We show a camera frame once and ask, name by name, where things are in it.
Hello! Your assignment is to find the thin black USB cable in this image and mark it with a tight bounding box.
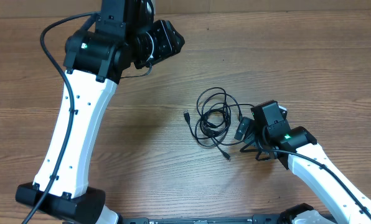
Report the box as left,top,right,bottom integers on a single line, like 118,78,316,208
195,86,255,161

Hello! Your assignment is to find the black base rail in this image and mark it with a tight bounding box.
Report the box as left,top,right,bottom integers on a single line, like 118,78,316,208
121,214,279,224

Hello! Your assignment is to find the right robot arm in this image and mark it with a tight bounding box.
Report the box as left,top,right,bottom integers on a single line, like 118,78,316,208
235,100,371,223

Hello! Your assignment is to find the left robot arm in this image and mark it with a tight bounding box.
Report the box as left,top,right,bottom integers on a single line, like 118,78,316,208
15,1,185,223

